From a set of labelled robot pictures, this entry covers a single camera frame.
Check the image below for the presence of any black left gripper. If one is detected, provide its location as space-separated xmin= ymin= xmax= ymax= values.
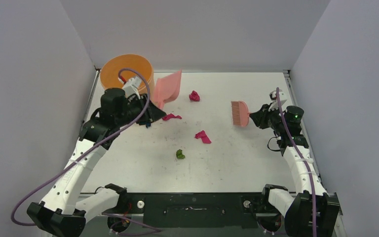
xmin=116 ymin=93 xmax=166 ymax=127

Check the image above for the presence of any pink hand brush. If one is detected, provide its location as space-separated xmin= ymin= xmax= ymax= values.
xmin=231 ymin=101 xmax=250 ymax=127

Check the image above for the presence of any pink plastic dustpan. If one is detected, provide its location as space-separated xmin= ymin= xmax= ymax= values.
xmin=152 ymin=70 xmax=182 ymax=110

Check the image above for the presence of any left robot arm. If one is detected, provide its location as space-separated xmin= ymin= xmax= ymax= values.
xmin=27 ymin=88 xmax=166 ymax=237

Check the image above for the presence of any magenta scrap near right arm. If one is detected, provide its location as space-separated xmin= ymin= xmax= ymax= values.
xmin=194 ymin=130 xmax=212 ymax=144

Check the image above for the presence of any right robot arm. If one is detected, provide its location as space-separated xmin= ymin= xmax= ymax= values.
xmin=249 ymin=104 xmax=340 ymax=237

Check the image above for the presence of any long magenta paper scrap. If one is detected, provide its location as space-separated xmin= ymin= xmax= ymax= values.
xmin=162 ymin=114 xmax=182 ymax=121

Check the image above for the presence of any crumpled magenta paper ball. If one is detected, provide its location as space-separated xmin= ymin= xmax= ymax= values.
xmin=189 ymin=90 xmax=200 ymax=102

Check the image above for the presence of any green paper scrap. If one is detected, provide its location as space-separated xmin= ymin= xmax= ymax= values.
xmin=176 ymin=149 xmax=186 ymax=159

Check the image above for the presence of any orange plastic bucket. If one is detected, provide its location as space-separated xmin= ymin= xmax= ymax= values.
xmin=100 ymin=54 xmax=155 ymax=95

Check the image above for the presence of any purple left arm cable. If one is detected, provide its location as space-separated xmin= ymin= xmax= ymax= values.
xmin=10 ymin=68 xmax=163 ymax=237

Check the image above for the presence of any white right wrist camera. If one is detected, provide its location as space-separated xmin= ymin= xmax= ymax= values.
xmin=268 ymin=90 xmax=287 ymax=111

